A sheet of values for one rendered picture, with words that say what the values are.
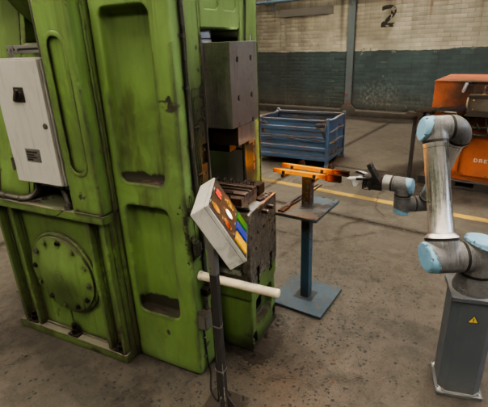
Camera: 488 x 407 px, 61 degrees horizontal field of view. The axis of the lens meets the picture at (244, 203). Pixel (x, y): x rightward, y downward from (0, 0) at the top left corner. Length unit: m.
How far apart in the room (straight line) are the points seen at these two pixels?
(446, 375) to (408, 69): 7.91
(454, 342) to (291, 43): 9.27
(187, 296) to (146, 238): 0.38
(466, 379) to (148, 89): 2.13
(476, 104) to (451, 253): 3.35
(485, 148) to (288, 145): 2.55
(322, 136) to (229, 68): 4.09
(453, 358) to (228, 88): 1.75
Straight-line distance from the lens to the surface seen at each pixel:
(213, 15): 2.17
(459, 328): 2.33
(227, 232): 1.58
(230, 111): 2.02
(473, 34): 9.48
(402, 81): 9.79
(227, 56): 2.00
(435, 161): 2.10
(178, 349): 2.52
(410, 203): 2.53
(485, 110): 5.26
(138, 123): 2.09
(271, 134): 6.30
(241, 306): 2.49
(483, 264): 2.18
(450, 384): 2.55
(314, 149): 6.06
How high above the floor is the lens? 1.76
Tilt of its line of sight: 22 degrees down
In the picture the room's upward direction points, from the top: 2 degrees counter-clockwise
